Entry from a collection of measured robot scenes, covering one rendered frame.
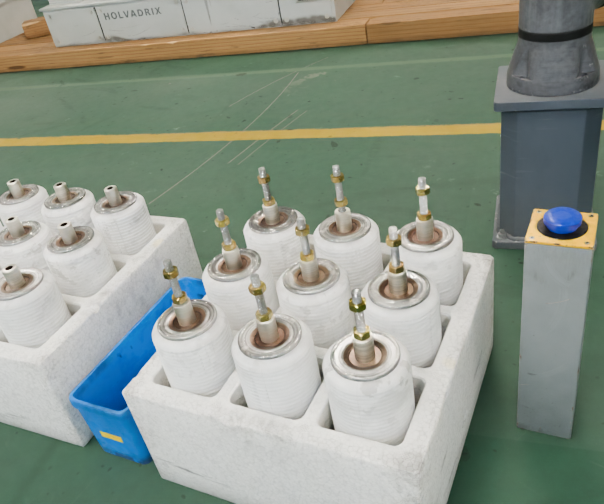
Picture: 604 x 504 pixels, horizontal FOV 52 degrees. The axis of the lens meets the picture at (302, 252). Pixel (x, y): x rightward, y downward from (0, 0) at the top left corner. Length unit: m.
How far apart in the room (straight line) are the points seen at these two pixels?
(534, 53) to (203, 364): 0.74
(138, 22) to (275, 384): 2.54
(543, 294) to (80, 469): 0.70
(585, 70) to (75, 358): 0.94
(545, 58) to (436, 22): 1.46
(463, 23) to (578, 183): 1.45
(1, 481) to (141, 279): 0.37
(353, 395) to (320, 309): 0.16
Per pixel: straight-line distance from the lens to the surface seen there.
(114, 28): 3.17
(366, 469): 0.69
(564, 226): 0.73
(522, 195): 1.21
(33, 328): 0.98
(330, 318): 0.78
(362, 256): 0.86
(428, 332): 0.76
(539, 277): 0.75
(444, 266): 0.82
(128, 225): 1.09
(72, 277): 1.04
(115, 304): 1.03
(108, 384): 1.01
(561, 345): 0.81
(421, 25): 2.57
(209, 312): 0.78
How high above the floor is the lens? 0.72
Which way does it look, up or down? 33 degrees down
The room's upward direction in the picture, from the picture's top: 11 degrees counter-clockwise
